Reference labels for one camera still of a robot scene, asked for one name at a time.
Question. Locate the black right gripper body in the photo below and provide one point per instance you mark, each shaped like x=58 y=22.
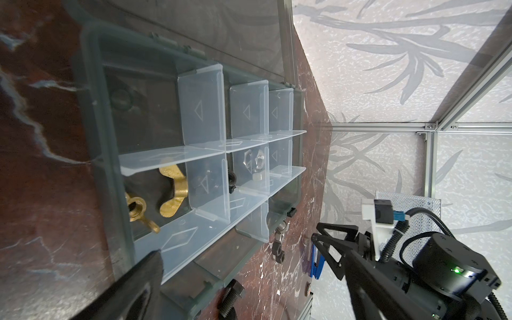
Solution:
x=365 y=247

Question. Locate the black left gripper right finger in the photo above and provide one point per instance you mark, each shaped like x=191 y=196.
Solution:
x=373 y=295

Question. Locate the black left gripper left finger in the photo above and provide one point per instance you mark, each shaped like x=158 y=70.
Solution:
x=133 y=296

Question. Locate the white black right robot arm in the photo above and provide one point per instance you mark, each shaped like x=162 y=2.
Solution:
x=423 y=271

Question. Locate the blue stapler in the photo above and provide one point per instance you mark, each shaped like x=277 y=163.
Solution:
x=316 y=263

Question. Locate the black hex nut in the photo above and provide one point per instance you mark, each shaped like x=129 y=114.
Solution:
x=278 y=253

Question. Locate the gold wing nut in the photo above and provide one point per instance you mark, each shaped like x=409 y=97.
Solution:
x=137 y=208
x=180 y=190

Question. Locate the black hex bolt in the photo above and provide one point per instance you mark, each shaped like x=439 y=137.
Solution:
x=234 y=292

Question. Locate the silver nut in box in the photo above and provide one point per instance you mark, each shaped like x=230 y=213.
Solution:
x=254 y=160

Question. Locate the grey compartment organizer box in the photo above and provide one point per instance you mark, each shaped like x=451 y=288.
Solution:
x=192 y=84

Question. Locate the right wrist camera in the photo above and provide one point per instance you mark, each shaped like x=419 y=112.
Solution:
x=383 y=219

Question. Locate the white wire mesh basket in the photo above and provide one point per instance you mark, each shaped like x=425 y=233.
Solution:
x=419 y=223

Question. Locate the aluminium horizontal frame bar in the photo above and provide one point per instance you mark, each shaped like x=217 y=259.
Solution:
x=382 y=127

